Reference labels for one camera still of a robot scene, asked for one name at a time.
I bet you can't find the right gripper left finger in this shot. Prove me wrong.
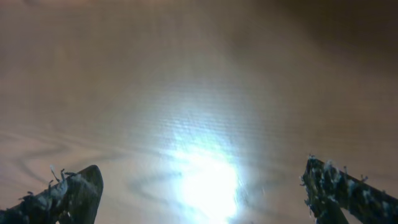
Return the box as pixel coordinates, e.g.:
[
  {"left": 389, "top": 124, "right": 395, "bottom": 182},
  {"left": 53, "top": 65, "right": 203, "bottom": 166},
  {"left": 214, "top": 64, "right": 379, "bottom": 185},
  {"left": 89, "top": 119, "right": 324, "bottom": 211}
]
[{"left": 1, "top": 165, "right": 104, "bottom": 224}]

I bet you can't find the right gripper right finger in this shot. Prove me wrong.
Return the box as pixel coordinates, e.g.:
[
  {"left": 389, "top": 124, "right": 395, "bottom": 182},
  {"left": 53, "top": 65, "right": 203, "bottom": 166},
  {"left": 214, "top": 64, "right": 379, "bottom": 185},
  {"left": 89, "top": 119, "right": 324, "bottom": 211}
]
[{"left": 300, "top": 157, "right": 397, "bottom": 224}]

